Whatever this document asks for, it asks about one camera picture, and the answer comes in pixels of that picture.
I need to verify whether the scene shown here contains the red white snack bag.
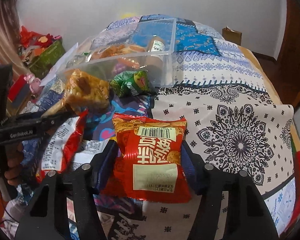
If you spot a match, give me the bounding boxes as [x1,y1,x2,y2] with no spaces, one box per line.
[36,110,88,183]

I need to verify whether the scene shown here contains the caramel puffed rice bar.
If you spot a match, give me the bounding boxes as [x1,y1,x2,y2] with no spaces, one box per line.
[43,69,110,116]

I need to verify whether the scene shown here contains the red biscuit snack bag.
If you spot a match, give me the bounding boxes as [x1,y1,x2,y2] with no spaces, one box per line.
[101,113,191,203]

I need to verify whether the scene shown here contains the clear plastic storage bin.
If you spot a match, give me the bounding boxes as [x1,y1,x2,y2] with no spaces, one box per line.
[57,18,177,87]

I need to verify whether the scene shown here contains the green-edged fried snack bag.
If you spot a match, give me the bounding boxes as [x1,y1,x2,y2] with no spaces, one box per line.
[90,44,146,69]

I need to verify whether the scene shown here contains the orange rice cake packet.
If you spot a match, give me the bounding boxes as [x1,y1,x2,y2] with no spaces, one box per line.
[145,36,165,68]

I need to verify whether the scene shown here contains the person's left hand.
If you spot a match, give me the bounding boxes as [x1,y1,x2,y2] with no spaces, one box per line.
[5,143,24,186]

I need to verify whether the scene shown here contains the pink plush toy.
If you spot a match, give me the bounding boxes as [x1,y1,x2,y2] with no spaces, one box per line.
[24,73,43,95]

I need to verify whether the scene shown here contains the red box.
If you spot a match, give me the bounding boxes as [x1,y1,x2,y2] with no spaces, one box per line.
[8,74,27,102]

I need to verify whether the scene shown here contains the green storage box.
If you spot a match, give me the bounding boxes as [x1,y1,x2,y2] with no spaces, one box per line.
[29,40,65,80]

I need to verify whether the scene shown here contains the white pillow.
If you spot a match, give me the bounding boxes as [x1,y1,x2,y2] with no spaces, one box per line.
[40,42,78,87]

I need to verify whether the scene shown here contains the red fabric pile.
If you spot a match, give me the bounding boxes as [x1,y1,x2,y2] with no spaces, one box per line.
[17,25,63,65]

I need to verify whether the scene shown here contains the green candy wrapper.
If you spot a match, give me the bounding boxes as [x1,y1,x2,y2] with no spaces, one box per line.
[109,70,155,98]

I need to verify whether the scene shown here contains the striped pink curtain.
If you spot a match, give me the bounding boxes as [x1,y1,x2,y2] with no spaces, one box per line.
[0,0,28,81]

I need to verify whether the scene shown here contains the patchwork blue bed quilt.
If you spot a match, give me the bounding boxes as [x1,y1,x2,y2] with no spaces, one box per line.
[0,13,300,240]

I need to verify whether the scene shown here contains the brown wooden door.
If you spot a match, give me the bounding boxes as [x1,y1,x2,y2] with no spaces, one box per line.
[277,0,300,109]

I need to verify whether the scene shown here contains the brown cardboard box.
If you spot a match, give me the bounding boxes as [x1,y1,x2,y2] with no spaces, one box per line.
[222,27,242,46]

